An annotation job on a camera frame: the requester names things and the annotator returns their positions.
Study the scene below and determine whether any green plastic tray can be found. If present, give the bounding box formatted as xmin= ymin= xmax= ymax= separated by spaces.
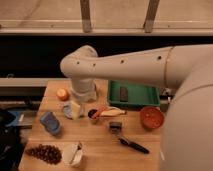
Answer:
xmin=107 ymin=81 xmax=160 ymax=108

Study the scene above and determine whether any brown chocolate bar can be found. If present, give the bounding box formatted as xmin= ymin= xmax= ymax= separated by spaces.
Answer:
xmin=119 ymin=87 xmax=128 ymax=102

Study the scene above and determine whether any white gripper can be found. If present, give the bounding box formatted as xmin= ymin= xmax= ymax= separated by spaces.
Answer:
xmin=70 ymin=89 xmax=97 ymax=120

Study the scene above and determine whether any small cup with carrot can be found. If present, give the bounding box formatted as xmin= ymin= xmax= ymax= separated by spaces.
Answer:
xmin=88 ymin=107 xmax=105 ymax=124

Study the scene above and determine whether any orange bowl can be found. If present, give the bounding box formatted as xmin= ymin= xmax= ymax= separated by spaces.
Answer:
xmin=140 ymin=106 xmax=164 ymax=130

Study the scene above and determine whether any dark red grape bunch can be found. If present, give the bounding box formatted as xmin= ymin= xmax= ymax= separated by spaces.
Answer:
xmin=25 ymin=144 xmax=62 ymax=164

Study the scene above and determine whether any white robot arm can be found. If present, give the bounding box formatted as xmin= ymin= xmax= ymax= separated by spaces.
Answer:
xmin=60 ymin=44 xmax=213 ymax=171

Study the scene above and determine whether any grey blue crumpled cloth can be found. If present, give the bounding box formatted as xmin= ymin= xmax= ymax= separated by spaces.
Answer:
xmin=63 ymin=105 xmax=84 ymax=120

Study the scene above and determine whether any black chair at left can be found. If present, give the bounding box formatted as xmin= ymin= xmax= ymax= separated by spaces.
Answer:
xmin=0 ymin=108 xmax=23 ymax=171

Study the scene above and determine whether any red yellow apple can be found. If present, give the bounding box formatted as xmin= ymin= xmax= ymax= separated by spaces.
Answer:
xmin=56 ymin=88 xmax=69 ymax=101

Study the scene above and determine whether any white tipped cup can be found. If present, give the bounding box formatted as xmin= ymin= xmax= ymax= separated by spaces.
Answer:
xmin=62 ymin=142 xmax=83 ymax=167

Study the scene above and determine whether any blue sponge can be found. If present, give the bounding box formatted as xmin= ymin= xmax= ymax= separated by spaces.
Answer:
xmin=40 ymin=111 xmax=60 ymax=135

